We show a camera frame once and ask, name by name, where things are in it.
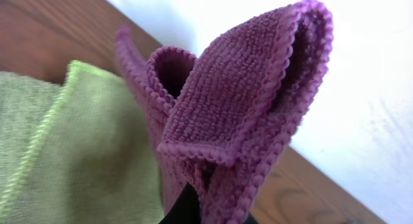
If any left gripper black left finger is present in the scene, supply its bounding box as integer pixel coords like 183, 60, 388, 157
159, 183, 201, 224

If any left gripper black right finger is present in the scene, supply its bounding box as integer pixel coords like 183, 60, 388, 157
243, 213, 259, 224

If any large purple microfiber cloth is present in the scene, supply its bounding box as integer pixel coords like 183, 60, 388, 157
116, 0, 333, 223

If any folded green cloth left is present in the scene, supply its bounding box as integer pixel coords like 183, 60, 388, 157
1, 61, 164, 224

